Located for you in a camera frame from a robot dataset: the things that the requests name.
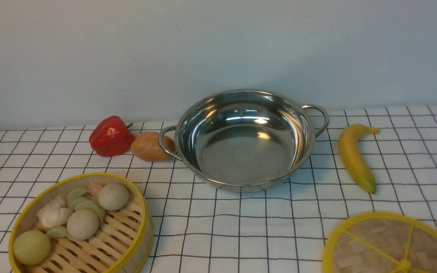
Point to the yellow-rimmed bamboo steamer lid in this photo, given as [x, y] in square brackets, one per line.
[380, 242]

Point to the yellow-rimmed bamboo steamer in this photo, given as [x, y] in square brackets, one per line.
[122, 244]

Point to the stainless steel pot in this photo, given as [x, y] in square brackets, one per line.
[245, 140]

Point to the white checkered tablecloth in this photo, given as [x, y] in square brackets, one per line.
[201, 229]

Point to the white pleated dumpling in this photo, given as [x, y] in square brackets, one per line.
[54, 213]

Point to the brown potato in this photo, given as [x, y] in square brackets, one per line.
[146, 147]

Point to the pale green dumpling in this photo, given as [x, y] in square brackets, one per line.
[57, 231]
[77, 199]

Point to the white round bun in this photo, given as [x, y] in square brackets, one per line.
[113, 197]
[82, 224]

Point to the yellow banana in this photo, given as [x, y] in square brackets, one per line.
[352, 157]

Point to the red bell pepper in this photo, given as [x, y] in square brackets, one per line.
[111, 137]

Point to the yellowish round bun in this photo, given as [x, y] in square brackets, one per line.
[31, 247]

